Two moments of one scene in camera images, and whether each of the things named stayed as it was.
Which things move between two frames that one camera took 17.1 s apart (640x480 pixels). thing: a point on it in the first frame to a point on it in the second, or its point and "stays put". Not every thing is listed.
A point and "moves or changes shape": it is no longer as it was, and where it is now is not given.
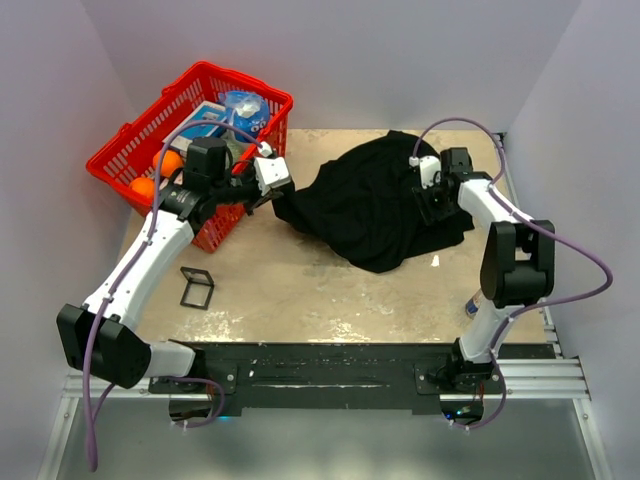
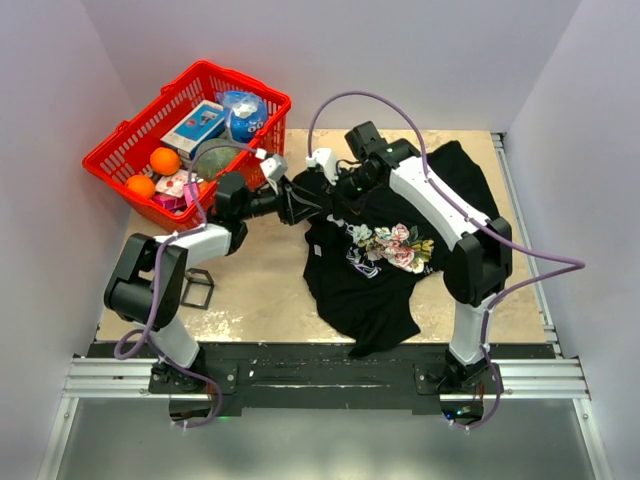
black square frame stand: x=197 y=291 stays put
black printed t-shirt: x=360 y=201 moves or changes shape
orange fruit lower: x=144 y=185 stays put
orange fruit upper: x=172 y=161 stays put
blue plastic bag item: x=250 y=113 stays put
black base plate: x=330 y=378 stays put
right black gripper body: x=432 y=204 to x=352 y=185
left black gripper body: x=241 y=189 to x=283 y=204
